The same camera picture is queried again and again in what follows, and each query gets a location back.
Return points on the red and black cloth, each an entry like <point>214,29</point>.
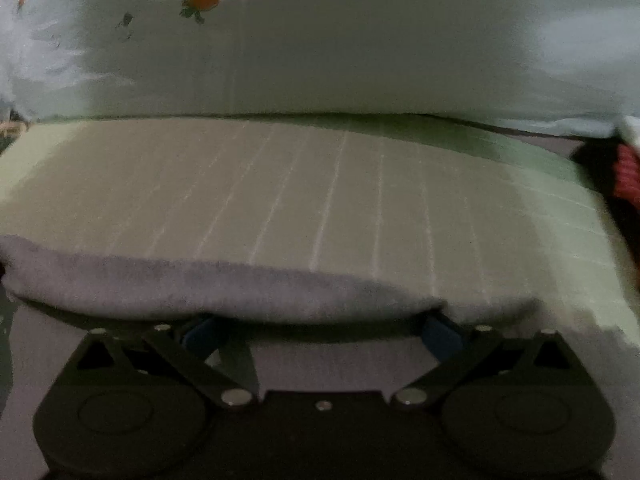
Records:
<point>625,175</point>

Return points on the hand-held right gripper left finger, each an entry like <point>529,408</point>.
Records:
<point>197,336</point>

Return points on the grey cloth garment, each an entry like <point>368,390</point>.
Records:
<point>210,287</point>

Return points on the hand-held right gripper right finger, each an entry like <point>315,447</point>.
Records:
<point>441,334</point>

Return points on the green grid-pattern bed sheet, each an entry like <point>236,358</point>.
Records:
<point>320,185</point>

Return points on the carrot-print light blanket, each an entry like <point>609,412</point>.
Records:
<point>320,40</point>

